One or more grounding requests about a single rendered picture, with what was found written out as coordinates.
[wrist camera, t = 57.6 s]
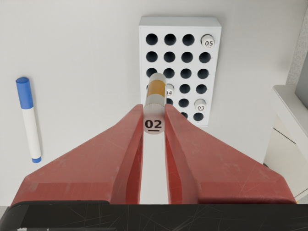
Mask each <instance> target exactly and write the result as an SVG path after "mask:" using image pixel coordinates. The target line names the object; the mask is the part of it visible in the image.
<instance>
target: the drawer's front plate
mask: <svg viewBox="0 0 308 231"><path fill-rule="evenodd" d="M296 87H297V85H274V86H273V87H272V90H271V94H270V98H269V102H270V103H271V105H272V107H273V108H274V110H275V111H276V113H277V115H278V116H279V118H280V119H281V121H282V122H283V124H284V126H285V127H286V129H287V130H288V132H289V134H290V135H291V137H292V138H293V140H294V141H295V143H296V145H297V146H298V148H299V149H300V151H301V152H302V154H303V156H304V157H305V159H306V160H307V162H308V109H307V108H306V106H305V105H304V104H303V103H302V102H301V100H300V99H299V98H298V97H297V96H296V95H295V90H296Z"/></svg>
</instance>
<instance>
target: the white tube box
mask: <svg viewBox="0 0 308 231"><path fill-rule="evenodd" d="M138 27H139V64H140V100H141V104H143V107H144V106H145V100H146V94H147V88H148V85H149V79H150V77H151V76H152V75H153V74H154V73H162V74H163V75H164V76H165V77H166V84H168V83H169V84H172V85H173V88H174V95H173V96H172V97H170V98H167V99H166V103H167V104H171V105H173V106H174V107H175V108H176V109H177V110H178V111H179V112H180V113H181V114H182V115H183V116H185V117H186V118H187V119H188V120H189V121H190V122H191V123H192V124H193V125H195V126H197V127H208V124H209V116H210V109H211V102H212V95H213V88H214V82H215V72H216V65H217V58H218V51H219V45H220V35H221V28H222V27H221V25H220V23H219V22H218V20H217V19H216V17H165V16H142V17H141V19H140V23H139V26H138ZM205 34H210V35H211V36H212V37H213V39H214V41H215V44H214V47H213V48H212V49H205V48H204V47H203V45H202V40H201V37H202V36H203V35H205ZM197 99H203V100H204V101H205V104H206V110H205V111H204V112H202V113H199V112H197V111H196V109H195V101H196V100H197Z"/></svg>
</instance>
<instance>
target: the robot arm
mask: <svg viewBox="0 0 308 231"><path fill-rule="evenodd" d="M143 133H144V130H143V104H137V105H135V106H134V107H133V108H132V109H131V110H130V111H129V112H128V113H127V114H126V115H125V116H124V117H123V118H122V119H121V120H120V121H119V122H117V123H116V124H115V125H114V126H112V127H110V128H108V129H107V130H105V131H103V132H102V133H100V134H98V135H96V136H95V137H93V138H91V139H90V140H88V141H86V142H84V143H82V144H81V145H79V146H77V147H75V148H74V149H72V150H70V151H69V152H67V153H65V154H63V155H62V156H60V157H58V158H57V159H55V160H53V161H51V162H49V163H48V164H46V165H44V166H43V167H41V168H39V169H37V170H36V171H34V172H32V173H31V174H29V175H27V176H25V178H24V179H23V181H22V183H21V185H20V187H19V189H18V191H17V193H16V195H15V197H14V199H13V201H12V203H11V205H10V207H9V209H8V211H7V214H6V215H5V217H4V219H3V221H2V223H1V225H0V231H308V204H297V202H296V200H295V198H294V196H293V194H292V192H291V190H290V188H289V186H288V184H287V182H286V180H285V179H284V177H283V176H282V175H280V174H278V173H277V172H275V171H273V170H271V169H270V168H268V167H266V166H265V165H263V164H261V163H259V162H257V161H256V160H254V159H252V158H250V157H249V156H247V155H245V154H244V153H242V152H240V151H238V150H237V149H235V148H233V147H232V146H230V145H228V144H226V143H225V142H223V141H221V140H219V139H217V138H216V137H214V136H212V135H210V134H209V133H207V132H205V131H204V130H202V129H200V128H198V127H197V126H195V125H193V124H192V123H191V122H190V121H189V120H188V119H187V118H186V117H185V116H183V115H182V114H181V113H180V112H179V111H178V110H177V109H176V108H175V107H174V106H173V105H171V104H165V130H164V134H165V170H166V182H167V193H168V204H140V193H141V181H142V170H143Z"/></svg>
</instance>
